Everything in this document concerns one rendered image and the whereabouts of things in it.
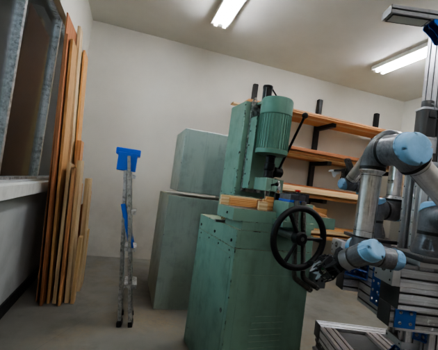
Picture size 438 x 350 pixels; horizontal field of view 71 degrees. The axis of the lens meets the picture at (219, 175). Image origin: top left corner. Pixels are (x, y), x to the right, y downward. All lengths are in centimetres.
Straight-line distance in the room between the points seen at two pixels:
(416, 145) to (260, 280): 89
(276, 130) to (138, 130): 246
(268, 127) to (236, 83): 261
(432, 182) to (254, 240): 76
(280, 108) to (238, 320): 107
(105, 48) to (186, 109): 116
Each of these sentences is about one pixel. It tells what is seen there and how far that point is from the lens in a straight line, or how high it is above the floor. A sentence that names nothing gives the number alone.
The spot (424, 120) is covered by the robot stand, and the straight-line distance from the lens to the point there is 190.
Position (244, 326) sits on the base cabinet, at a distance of 163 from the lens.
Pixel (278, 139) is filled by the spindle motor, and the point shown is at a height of 127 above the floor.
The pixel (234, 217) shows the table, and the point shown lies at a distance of 145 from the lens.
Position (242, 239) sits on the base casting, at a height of 76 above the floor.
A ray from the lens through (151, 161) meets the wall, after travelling 384.
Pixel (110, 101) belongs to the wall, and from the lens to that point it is 392.
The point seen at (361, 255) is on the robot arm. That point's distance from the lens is 117.
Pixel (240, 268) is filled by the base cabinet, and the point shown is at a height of 62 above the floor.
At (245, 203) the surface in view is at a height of 92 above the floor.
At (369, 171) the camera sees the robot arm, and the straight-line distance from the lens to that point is 133.
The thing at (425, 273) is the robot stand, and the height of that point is 75.
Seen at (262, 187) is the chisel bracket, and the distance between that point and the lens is 168.
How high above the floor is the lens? 99
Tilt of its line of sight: 2 degrees up
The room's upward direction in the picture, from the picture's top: 8 degrees clockwise
